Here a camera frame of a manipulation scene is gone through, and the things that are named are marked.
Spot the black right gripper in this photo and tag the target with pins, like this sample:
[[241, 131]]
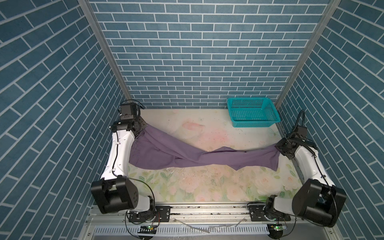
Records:
[[279, 144]]

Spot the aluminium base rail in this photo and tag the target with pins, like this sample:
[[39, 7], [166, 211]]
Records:
[[230, 221]]

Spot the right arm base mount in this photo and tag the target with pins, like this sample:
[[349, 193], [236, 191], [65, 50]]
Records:
[[264, 213]]

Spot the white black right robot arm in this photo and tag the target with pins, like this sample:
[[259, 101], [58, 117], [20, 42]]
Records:
[[319, 200]]

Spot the teal plastic basket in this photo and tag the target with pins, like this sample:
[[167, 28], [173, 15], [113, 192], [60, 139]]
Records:
[[252, 112]]

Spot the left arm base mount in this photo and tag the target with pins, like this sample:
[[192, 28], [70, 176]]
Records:
[[158, 214]]

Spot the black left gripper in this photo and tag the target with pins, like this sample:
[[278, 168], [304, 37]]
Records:
[[141, 122]]

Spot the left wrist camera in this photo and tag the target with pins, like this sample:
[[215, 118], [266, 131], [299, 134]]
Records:
[[129, 111]]

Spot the purple trousers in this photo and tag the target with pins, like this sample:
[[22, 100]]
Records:
[[156, 150]]

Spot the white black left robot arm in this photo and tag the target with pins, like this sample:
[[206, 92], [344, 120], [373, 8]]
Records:
[[115, 191]]

